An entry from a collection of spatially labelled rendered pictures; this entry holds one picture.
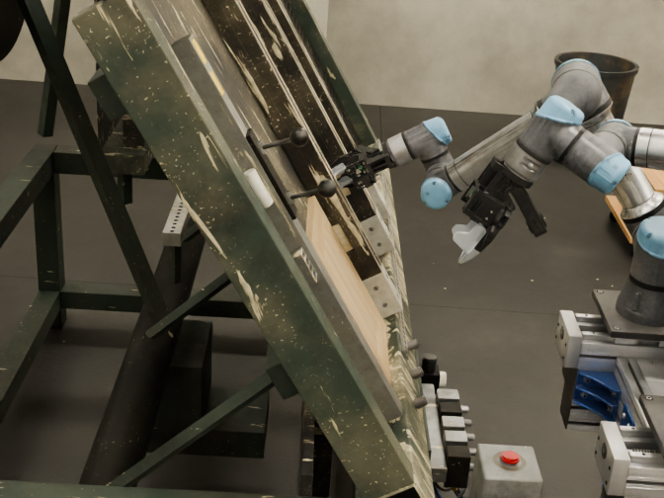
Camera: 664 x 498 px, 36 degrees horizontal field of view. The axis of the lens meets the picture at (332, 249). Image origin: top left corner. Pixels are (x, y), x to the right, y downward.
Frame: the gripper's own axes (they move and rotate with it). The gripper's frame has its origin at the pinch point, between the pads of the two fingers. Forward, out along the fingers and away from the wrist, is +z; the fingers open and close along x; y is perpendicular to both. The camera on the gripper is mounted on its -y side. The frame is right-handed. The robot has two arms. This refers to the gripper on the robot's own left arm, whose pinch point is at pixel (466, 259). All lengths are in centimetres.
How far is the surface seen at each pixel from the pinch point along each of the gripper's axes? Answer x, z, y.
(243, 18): -57, -3, 60
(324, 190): -7.2, 5.3, 29.5
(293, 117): -58, 11, 38
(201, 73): -10, -1, 61
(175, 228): -78, 63, 48
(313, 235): -31.8, 24.8, 22.1
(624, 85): -449, 3, -158
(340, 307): -12.0, 28.0, 12.0
